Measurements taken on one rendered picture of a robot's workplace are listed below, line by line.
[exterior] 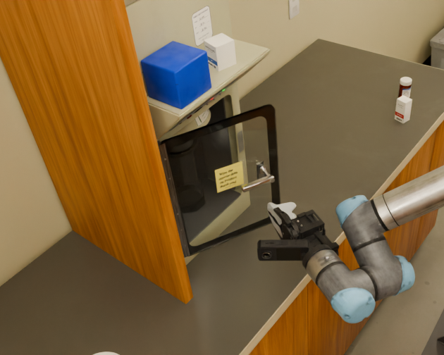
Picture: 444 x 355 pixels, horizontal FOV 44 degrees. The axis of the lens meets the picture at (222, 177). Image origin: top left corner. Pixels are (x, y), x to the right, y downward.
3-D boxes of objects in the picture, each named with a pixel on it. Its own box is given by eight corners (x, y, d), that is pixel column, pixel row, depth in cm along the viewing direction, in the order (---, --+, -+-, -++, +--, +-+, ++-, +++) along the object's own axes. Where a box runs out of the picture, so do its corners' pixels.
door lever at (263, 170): (235, 183, 143) (234, 175, 141) (268, 171, 145) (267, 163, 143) (244, 195, 139) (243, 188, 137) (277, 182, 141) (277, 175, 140)
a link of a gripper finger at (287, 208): (285, 197, 135) (304, 220, 128) (263, 206, 134) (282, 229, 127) (285, 188, 133) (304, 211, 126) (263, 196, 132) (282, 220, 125)
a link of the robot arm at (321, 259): (315, 292, 117) (315, 268, 112) (304, 277, 121) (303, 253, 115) (344, 279, 119) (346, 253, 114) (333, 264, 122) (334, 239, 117)
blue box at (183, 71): (148, 97, 118) (139, 60, 112) (179, 76, 124) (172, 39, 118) (181, 110, 113) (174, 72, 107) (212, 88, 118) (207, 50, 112)
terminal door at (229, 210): (182, 256, 152) (156, 142, 126) (280, 217, 159) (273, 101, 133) (184, 258, 151) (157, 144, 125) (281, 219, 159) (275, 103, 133)
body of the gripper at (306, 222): (311, 229, 131) (339, 263, 122) (279, 242, 129) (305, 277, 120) (311, 206, 126) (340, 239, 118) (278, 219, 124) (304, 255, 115)
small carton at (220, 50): (206, 63, 127) (203, 40, 123) (224, 55, 128) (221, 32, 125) (218, 71, 123) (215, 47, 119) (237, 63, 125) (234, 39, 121)
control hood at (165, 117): (149, 137, 124) (139, 100, 118) (237, 72, 142) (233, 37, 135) (185, 154, 118) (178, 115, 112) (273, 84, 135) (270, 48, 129)
